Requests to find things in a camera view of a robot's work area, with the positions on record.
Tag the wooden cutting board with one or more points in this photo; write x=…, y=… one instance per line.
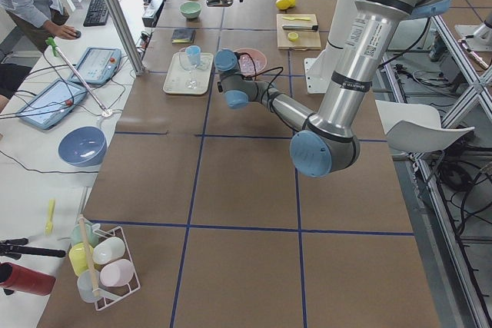
x=309, y=40

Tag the near teach pendant tablet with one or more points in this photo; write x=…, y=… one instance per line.
x=52, y=104

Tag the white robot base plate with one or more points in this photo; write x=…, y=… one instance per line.
x=316, y=78

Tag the green ceramic bowl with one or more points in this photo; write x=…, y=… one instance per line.
x=190, y=10

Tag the wooden rack dowel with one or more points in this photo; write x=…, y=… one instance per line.
x=88, y=257

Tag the yellow plastic knife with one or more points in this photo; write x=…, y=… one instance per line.
x=291, y=18

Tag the pink cup in rack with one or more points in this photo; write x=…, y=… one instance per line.
x=117, y=273

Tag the clear wine glass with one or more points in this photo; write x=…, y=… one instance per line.
x=191, y=82

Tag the lemon half slice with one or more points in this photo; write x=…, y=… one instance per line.
x=293, y=36

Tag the teach pendant tablet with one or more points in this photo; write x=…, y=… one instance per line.
x=98, y=65
x=52, y=104

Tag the red cylinder bottle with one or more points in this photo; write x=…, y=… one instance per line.
x=19, y=278

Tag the white bear tray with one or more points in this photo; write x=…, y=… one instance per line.
x=185, y=78

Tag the black keyboard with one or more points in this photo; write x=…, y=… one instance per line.
x=97, y=14

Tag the grey folded cloth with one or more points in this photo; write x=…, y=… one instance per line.
x=183, y=36

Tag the white cup in rack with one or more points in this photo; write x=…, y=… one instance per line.
x=108, y=250

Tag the aluminium frame post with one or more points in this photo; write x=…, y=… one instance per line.
x=125, y=36

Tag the white wire cup rack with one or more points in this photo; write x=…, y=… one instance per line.
x=112, y=295

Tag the far teach pendant tablet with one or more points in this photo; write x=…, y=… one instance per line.
x=98, y=65

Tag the clear cup in rack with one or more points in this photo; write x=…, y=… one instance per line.
x=85, y=288

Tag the yellow cup in rack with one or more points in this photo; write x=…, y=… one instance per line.
x=77, y=259

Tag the yellow plastic fork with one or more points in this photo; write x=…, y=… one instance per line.
x=49, y=220

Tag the pile of clear ice cubes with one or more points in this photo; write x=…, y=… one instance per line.
x=249, y=64

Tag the steel knife handle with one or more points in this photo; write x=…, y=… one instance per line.
x=300, y=27

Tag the green cup in rack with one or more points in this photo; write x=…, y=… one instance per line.
x=76, y=236

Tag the light blue plastic cup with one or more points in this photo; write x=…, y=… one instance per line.
x=193, y=55

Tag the stainless steel ice scoop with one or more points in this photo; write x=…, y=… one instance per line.
x=219, y=3

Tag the pink bowl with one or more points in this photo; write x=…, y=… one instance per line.
x=258, y=54

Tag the white chair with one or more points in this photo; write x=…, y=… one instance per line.
x=416, y=128

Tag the blue bowl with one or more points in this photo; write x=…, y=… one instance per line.
x=83, y=147

